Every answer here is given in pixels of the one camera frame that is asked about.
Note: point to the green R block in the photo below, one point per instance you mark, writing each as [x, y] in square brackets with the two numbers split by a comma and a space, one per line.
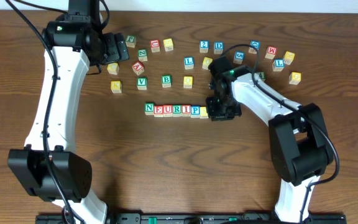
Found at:
[177, 111]

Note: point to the yellow k block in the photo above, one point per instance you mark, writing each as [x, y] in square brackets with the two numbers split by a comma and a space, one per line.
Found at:
[288, 57]
[116, 86]

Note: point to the green 4 block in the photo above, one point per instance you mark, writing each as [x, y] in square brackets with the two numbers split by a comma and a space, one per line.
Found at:
[262, 76]

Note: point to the yellow O block middle row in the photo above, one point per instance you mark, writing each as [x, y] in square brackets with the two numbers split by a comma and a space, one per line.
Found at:
[206, 62]

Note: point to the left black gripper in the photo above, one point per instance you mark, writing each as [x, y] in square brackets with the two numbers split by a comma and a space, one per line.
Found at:
[117, 48]

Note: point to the blue 2 block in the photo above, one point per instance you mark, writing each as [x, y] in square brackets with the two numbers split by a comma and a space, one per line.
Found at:
[204, 46]

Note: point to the blue d block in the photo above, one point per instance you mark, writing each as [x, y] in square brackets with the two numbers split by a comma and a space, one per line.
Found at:
[218, 48]
[254, 46]

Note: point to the green J block far left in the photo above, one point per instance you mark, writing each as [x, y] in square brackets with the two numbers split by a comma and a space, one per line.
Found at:
[131, 41]

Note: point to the blue L block centre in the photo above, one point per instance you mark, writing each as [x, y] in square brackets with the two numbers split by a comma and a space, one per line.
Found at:
[189, 63]

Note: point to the green N block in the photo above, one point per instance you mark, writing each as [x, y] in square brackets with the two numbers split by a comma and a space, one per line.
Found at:
[149, 109]

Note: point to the blue L block right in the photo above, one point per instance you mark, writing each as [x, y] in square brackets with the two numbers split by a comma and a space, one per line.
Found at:
[278, 65]

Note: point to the green V block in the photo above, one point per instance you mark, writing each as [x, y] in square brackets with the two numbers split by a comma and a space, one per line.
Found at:
[142, 83]

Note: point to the blue P block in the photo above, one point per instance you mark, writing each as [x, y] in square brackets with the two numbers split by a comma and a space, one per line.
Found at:
[195, 111]

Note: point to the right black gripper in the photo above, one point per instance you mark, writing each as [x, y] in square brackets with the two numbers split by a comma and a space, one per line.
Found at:
[221, 112]

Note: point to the red I block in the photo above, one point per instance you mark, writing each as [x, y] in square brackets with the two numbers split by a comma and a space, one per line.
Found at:
[186, 110]

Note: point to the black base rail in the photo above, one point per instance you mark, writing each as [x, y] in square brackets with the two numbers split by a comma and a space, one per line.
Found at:
[249, 217]

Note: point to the yellow o block row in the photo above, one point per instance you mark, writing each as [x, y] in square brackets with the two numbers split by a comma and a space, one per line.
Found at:
[187, 81]
[206, 62]

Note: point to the blue D block right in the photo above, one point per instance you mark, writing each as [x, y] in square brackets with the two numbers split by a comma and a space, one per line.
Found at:
[254, 46]

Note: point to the green B block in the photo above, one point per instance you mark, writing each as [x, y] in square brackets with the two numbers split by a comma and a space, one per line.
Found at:
[166, 81]

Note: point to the yellow S block top row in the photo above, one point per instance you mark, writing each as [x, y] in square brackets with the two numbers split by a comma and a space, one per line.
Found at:
[168, 44]

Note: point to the red E block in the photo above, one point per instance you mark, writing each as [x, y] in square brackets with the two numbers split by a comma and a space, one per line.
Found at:
[158, 111]

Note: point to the yellow G block far right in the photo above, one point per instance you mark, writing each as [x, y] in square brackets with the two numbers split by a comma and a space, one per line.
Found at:
[294, 78]

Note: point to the green Z block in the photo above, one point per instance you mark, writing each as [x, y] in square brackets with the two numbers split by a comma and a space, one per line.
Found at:
[142, 55]

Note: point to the red U block top row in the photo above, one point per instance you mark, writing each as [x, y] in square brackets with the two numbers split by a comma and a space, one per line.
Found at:
[155, 46]

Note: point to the blue D block centre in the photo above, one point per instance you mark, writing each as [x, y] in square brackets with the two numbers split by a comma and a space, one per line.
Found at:
[218, 48]

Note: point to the yellow C block left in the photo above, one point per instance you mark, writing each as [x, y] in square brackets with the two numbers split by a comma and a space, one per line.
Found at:
[113, 68]

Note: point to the red M block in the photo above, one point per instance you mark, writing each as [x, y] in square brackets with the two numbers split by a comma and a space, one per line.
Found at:
[270, 52]

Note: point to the red A block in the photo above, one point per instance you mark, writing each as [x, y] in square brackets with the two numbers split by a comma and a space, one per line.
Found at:
[138, 68]

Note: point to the yellow K block left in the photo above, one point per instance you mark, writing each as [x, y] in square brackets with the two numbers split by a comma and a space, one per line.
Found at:
[116, 86]

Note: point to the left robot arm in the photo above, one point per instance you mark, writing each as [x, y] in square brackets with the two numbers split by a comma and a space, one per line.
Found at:
[47, 166]

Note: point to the yellow O block bottom row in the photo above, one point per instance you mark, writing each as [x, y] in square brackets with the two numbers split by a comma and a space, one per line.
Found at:
[187, 81]

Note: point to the blue 5 block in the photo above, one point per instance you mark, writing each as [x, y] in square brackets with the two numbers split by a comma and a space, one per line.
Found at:
[239, 57]

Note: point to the blue l block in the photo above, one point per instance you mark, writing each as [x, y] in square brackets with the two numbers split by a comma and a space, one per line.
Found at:
[189, 63]
[278, 65]

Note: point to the yellow K block far right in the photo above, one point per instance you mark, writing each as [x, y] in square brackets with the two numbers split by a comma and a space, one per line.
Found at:
[288, 57]

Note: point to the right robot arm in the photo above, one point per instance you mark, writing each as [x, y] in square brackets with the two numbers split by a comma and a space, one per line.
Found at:
[299, 145]

